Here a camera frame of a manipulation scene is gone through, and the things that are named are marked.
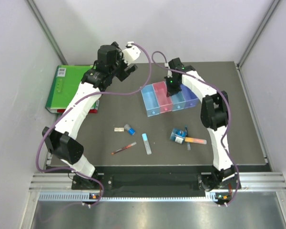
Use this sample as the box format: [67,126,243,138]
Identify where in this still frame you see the orange highlighter marker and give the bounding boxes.
[184,137,207,145]

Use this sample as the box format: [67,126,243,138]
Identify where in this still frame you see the green plastic folder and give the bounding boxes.
[46,65,91,114]

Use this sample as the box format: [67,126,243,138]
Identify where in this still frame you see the small staples box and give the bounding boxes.
[114,127,124,132]

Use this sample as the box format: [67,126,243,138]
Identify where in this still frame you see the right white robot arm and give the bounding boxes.
[164,58,235,191]

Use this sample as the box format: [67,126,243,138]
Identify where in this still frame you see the blue pen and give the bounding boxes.
[184,125,191,150]

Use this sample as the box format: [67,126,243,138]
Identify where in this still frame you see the light blue drawer bin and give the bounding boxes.
[141,84,160,117]

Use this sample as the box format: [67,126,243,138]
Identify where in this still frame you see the aluminium frame post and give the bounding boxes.
[25,0,68,65]
[236,0,281,70]

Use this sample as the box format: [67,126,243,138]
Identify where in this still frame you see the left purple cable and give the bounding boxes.
[35,42,151,207]

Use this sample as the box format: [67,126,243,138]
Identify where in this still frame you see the right aluminium frame post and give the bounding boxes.
[236,0,281,70]

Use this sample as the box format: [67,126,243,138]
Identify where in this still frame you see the red pen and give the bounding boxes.
[111,142,137,155]

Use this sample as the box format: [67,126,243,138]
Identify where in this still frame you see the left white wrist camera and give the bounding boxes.
[122,42,141,65]

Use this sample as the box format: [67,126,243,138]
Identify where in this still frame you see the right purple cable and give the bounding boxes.
[152,51,240,207]

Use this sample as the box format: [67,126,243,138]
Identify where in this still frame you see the purple cable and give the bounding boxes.
[35,42,151,207]
[152,51,240,207]

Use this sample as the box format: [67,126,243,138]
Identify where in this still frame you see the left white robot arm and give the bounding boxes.
[42,42,141,189]

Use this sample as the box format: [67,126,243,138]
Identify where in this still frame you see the pink drawer bin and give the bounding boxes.
[153,82,173,114]

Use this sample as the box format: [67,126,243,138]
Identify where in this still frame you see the medium blue drawer bin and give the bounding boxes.
[171,92,185,111]

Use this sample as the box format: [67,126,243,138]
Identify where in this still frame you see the left aluminium frame post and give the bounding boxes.
[25,0,68,65]

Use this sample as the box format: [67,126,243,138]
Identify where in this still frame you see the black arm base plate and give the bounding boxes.
[71,172,242,190]

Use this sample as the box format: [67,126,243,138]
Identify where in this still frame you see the blue ink bottle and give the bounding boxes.
[170,128,186,144]

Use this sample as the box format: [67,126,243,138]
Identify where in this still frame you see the aluminium front rail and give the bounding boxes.
[29,172,286,192]

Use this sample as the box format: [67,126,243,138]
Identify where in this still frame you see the grey slotted cable duct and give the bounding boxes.
[39,192,217,201]

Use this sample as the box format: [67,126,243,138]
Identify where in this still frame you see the light blue clear highlighter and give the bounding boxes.
[142,133,152,155]

